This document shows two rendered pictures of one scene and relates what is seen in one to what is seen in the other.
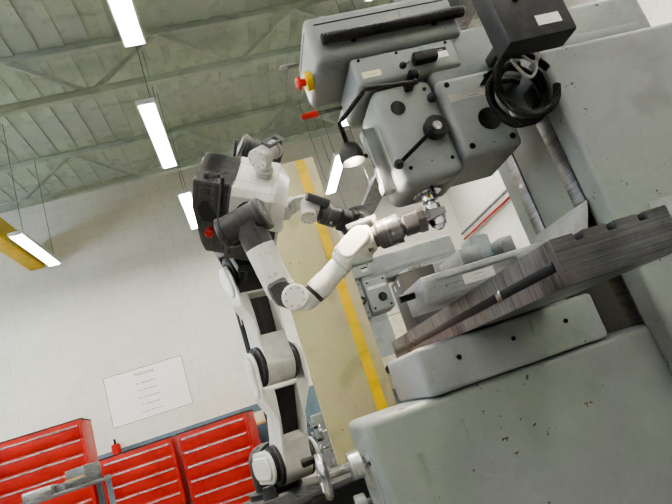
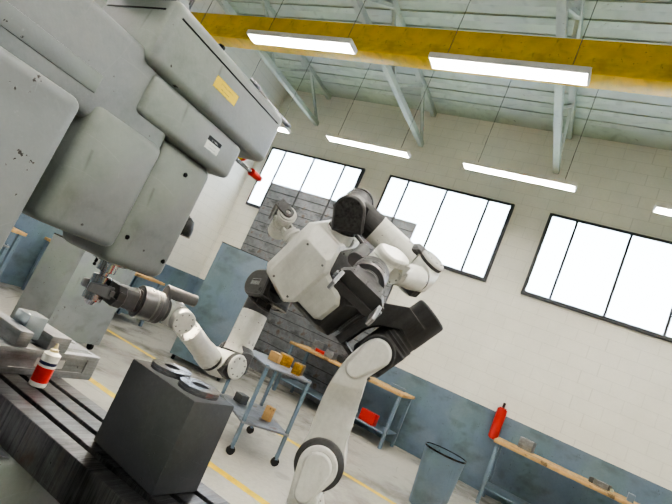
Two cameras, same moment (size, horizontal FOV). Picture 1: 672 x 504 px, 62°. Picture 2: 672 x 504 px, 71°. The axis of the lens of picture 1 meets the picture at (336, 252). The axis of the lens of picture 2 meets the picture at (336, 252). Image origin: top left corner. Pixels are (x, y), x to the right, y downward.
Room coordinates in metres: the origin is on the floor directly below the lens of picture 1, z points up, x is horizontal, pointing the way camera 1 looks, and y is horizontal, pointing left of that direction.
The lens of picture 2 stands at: (2.77, -0.92, 1.38)
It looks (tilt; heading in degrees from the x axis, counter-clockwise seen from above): 8 degrees up; 130
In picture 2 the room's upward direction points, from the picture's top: 24 degrees clockwise
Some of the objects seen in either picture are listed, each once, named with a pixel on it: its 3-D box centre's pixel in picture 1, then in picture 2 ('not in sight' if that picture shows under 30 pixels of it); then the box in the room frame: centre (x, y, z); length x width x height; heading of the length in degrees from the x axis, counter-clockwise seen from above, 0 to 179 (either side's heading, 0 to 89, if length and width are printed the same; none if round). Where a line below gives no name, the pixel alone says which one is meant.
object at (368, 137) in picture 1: (377, 161); not in sight; (1.57, -0.21, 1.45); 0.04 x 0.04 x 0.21; 12
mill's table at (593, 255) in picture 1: (482, 313); (23, 397); (1.54, -0.32, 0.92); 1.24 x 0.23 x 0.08; 12
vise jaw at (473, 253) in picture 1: (461, 262); (43, 334); (1.41, -0.29, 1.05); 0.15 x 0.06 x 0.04; 13
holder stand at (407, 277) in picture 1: (419, 298); (165, 420); (1.94, -0.22, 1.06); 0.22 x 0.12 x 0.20; 5
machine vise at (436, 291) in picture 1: (475, 272); (28, 345); (1.41, -0.32, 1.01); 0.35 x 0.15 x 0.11; 103
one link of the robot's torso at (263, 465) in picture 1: (286, 460); not in sight; (2.12, 0.41, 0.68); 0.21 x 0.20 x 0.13; 31
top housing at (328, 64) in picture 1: (376, 52); (194, 87); (1.59, -0.33, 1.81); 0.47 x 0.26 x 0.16; 102
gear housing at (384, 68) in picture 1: (398, 84); (164, 124); (1.60, -0.36, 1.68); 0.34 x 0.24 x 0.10; 102
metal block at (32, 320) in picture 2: (477, 249); (28, 324); (1.42, -0.35, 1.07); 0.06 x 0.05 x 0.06; 13
